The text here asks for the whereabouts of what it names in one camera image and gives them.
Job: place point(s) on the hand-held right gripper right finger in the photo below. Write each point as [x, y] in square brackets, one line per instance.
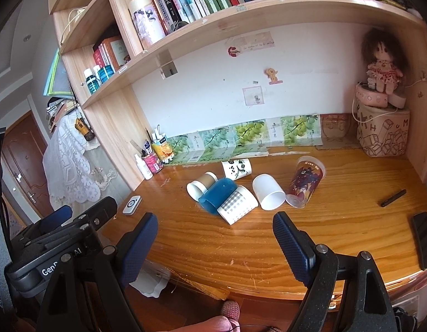
[292, 245]

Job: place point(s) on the white cylinder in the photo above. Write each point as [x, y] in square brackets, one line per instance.
[398, 101]

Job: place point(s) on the grey checked paper cup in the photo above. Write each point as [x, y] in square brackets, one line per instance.
[238, 205]

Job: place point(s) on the translucent storage box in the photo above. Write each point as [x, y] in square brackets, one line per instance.
[412, 294]

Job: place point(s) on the blue plastic cup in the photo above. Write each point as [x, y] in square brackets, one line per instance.
[218, 193]

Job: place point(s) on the taped paper note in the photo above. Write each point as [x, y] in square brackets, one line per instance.
[256, 40]

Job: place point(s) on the brown cardboard piece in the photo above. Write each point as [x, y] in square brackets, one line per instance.
[334, 132]

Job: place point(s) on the person's leg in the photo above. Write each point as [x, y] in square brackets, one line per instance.
[206, 325]

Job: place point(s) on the rag doll with brown hair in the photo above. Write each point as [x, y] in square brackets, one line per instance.
[381, 64]

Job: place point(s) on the brown wooden door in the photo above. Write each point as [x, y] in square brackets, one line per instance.
[20, 159]

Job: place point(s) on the metal ruler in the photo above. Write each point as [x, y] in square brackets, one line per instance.
[134, 145]

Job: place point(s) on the black marker pen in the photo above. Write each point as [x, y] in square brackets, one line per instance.
[393, 198]

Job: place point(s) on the red book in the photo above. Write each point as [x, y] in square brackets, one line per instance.
[98, 57]

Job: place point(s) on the wooden bookshelf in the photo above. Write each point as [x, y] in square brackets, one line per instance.
[268, 11]

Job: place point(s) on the pink round box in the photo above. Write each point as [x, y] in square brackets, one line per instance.
[370, 97]

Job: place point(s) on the small white device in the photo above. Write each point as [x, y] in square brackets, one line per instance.
[132, 205]

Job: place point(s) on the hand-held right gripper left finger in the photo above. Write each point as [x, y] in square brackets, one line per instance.
[140, 249]

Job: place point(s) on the stack of papers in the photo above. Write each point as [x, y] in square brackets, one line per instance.
[58, 110]

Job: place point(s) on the clear printed plastic cup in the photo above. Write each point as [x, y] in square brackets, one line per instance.
[305, 179]

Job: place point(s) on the white floral cylinder tube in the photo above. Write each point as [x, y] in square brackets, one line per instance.
[146, 22]

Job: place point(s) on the panda print paper cup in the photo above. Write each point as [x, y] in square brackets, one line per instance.
[237, 169]

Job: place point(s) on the printed fabric basket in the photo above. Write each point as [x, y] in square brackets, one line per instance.
[384, 135]

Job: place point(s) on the green grape print box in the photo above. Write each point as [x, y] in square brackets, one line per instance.
[298, 128]
[181, 148]
[216, 141]
[251, 133]

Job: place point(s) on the small white bottle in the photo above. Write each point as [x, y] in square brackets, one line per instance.
[144, 168]

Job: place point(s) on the plain white cup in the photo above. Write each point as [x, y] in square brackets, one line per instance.
[267, 191]

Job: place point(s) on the black smartphone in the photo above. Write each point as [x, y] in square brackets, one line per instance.
[424, 240]

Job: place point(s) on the brown sleeve paper cup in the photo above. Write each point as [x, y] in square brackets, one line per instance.
[204, 179]

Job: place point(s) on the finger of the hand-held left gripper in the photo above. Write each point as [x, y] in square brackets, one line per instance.
[99, 209]
[56, 214]

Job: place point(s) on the white lace cloth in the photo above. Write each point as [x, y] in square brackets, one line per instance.
[68, 167]

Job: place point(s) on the brown hanging pendant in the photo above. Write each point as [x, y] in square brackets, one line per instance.
[83, 128]

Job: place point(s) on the tan book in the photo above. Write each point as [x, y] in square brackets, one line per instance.
[116, 50]

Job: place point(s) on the pink slipper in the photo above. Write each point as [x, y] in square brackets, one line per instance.
[230, 311]

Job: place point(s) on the teal bottle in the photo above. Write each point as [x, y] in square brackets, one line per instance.
[105, 73]
[91, 82]

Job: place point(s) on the pink pen holder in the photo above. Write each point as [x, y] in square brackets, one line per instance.
[153, 164]

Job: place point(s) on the pink square sticker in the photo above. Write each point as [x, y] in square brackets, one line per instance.
[253, 96]

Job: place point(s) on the white paper sheet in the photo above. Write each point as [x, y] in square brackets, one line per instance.
[153, 280]

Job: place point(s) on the black shoe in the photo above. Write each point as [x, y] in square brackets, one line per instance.
[405, 320]

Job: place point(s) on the orange packet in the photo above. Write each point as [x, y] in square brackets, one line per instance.
[162, 151]

